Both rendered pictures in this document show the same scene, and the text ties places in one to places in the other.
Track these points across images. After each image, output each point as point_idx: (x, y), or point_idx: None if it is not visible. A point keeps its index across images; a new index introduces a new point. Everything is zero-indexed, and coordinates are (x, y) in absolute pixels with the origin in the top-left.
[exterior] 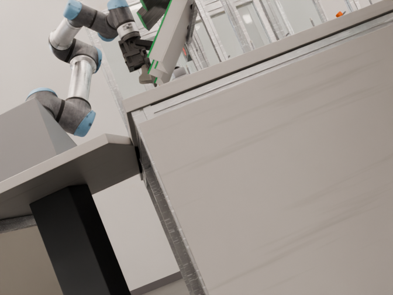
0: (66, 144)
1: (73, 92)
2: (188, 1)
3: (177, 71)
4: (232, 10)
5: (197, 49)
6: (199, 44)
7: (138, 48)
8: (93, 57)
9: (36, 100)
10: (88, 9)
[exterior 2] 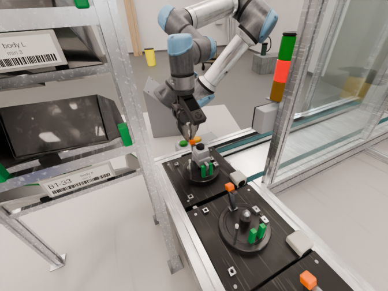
0: (167, 119)
1: (207, 72)
2: (23, 201)
3: (194, 151)
4: (155, 209)
5: (260, 134)
6: (280, 125)
7: (176, 108)
8: (252, 33)
9: (144, 93)
10: (171, 28)
